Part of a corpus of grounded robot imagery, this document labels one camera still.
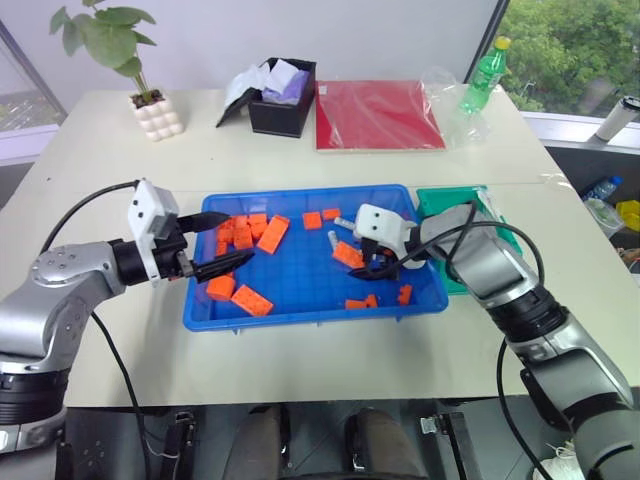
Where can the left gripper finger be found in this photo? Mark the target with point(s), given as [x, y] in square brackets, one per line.
[225, 263]
[205, 220]

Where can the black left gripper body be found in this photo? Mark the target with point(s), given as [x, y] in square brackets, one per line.
[172, 250]

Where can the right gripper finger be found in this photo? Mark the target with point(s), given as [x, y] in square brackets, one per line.
[370, 251]
[375, 273]

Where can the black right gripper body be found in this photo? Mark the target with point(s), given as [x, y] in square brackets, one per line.
[391, 256]

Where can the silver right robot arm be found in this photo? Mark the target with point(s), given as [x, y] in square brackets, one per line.
[490, 255]

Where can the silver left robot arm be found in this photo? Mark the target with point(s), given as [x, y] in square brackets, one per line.
[60, 280]

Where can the green plastic tray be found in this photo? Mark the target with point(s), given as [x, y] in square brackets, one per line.
[450, 202]

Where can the black box lid flap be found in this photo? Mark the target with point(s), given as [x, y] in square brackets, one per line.
[235, 112]

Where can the black storage box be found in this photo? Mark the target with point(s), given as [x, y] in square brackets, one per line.
[280, 117]

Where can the orange toy building block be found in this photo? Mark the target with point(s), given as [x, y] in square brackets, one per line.
[355, 304]
[257, 219]
[242, 221]
[220, 286]
[220, 248]
[225, 231]
[243, 237]
[312, 221]
[405, 295]
[371, 300]
[347, 253]
[330, 214]

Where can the grey printed battery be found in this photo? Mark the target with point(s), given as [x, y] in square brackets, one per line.
[333, 240]
[345, 222]

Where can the long orange building block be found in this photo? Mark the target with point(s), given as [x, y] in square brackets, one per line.
[252, 301]
[272, 236]

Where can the blue plastic tray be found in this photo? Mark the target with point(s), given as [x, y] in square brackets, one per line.
[310, 280]

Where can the white bubble plant pot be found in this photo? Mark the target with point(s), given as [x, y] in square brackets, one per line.
[157, 117]

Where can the red coloured paper stack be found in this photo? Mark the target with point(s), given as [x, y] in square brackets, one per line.
[375, 115]

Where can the white crumpled tissue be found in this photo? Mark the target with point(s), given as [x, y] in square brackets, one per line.
[245, 82]

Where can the clear plastic bag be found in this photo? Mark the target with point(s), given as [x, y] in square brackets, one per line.
[462, 127]

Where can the purple paper sheets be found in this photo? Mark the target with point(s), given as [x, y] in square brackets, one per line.
[285, 82]

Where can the dark rounded shape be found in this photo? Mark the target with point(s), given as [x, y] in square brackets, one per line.
[382, 445]
[260, 445]

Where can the green plastic soda bottle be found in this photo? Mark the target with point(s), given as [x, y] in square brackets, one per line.
[480, 80]

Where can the green leafy plant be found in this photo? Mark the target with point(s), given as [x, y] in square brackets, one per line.
[112, 45]

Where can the clear water bottle blue label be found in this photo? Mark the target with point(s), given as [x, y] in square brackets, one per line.
[602, 189]

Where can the yellow plastic object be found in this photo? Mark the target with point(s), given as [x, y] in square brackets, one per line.
[630, 212]

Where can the white tumbler with black lid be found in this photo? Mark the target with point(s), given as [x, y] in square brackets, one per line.
[617, 120]

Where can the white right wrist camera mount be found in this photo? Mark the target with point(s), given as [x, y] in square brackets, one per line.
[382, 225]

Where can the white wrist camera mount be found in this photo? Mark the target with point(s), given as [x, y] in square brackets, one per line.
[147, 205]
[382, 225]

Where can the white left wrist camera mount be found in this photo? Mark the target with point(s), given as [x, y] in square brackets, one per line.
[147, 205]

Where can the black metal bracket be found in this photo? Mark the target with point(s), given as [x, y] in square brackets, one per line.
[450, 440]

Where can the black window frame post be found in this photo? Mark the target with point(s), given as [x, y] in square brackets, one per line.
[487, 35]

